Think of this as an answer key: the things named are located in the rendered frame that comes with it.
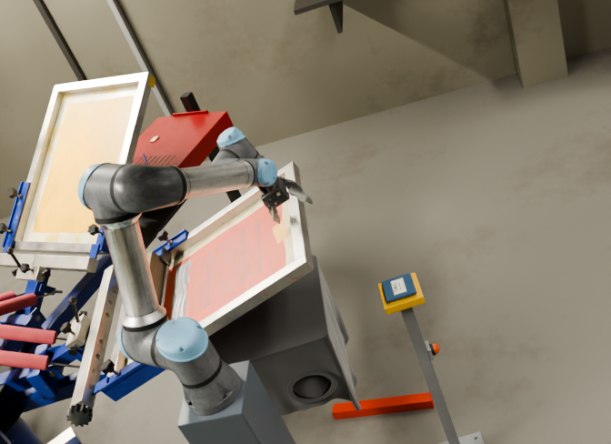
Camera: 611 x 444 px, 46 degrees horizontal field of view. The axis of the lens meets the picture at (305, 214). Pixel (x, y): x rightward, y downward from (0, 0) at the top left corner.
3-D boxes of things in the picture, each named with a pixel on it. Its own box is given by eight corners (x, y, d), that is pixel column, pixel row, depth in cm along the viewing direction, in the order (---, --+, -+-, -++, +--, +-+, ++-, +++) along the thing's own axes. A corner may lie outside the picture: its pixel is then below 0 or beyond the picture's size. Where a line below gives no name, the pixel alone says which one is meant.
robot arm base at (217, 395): (236, 409, 179) (221, 384, 174) (183, 420, 183) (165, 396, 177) (244, 364, 191) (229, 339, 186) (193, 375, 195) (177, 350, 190)
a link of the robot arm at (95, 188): (159, 378, 179) (107, 171, 162) (120, 368, 188) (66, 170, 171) (192, 355, 188) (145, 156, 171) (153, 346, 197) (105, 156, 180)
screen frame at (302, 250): (298, 167, 251) (292, 160, 249) (314, 269, 202) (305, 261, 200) (134, 281, 272) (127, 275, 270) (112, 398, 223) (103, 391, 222)
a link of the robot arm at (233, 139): (209, 146, 207) (224, 126, 212) (233, 173, 212) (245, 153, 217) (226, 142, 202) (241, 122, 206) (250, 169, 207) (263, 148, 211)
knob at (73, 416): (99, 405, 220) (82, 392, 216) (96, 419, 215) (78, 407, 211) (82, 416, 222) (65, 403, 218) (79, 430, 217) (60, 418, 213)
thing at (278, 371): (351, 390, 252) (319, 320, 233) (355, 409, 245) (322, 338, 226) (231, 428, 258) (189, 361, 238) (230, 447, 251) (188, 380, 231)
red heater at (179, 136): (166, 133, 384) (156, 115, 377) (235, 128, 360) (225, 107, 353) (99, 204, 343) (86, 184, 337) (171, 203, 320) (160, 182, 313)
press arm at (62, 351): (100, 333, 251) (90, 325, 248) (97, 345, 246) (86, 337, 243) (65, 357, 255) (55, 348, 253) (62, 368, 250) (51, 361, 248)
